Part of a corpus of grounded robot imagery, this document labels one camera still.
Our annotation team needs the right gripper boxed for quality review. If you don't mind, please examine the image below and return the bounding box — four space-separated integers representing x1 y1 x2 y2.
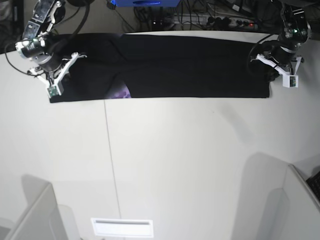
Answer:
34 53 66 79

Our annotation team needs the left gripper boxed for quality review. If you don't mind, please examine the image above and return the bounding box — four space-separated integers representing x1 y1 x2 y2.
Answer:
264 44 297 82

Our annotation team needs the black T-shirt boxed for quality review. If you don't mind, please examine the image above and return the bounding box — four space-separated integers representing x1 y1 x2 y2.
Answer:
50 33 270 103

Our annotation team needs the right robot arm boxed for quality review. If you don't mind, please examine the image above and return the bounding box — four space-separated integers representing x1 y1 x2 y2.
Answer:
15 0 66 73

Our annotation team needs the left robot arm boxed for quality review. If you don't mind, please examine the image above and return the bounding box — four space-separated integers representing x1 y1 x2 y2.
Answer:
256 0 311 88

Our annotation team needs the white power strip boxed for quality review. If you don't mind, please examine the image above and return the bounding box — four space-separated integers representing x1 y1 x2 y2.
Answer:
164 13 260 28

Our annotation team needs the blue box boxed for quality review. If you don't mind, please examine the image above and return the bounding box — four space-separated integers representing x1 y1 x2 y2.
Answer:
109 0 180 7

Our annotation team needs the black keyboard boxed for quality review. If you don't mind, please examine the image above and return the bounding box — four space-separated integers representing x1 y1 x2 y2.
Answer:
306 172 320 200

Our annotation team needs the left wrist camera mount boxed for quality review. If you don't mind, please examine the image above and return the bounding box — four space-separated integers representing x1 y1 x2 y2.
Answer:
248 50 305 88

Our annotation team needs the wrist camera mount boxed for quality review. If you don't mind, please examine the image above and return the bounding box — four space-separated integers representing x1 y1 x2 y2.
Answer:
27 51 88 98
248 50 305 88

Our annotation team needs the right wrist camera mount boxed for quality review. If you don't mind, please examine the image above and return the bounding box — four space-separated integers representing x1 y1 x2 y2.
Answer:
27 51 88 98

